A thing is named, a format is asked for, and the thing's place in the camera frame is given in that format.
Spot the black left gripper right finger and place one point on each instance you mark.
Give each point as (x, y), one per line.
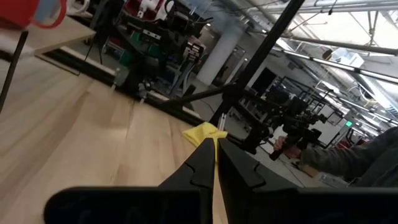
(245, 183)

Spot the rack with red green bins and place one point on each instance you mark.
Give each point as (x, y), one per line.
(155, 40)

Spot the wooden shelf with black legs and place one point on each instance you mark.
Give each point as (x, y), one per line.
(53, 35)

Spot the black table edge rail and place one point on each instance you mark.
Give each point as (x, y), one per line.
(93, 71)

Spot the red mug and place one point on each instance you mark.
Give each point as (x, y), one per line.
(15, 11)

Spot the person's hand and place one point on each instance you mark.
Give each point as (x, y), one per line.
(287, 149)

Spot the black frame post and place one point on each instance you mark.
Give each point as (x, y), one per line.
(264, 49)

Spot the yellow cloth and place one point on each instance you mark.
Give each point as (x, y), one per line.
(202, 132)

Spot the person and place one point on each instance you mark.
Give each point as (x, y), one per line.
(357, 158)

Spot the white pillar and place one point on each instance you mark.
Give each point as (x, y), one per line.
(220, 53)

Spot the light blue cup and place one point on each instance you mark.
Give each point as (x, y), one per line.
(46, 9)

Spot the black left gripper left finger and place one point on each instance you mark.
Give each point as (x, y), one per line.
(199, 174)

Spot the green exit sign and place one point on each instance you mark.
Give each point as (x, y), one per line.
(349, 124)

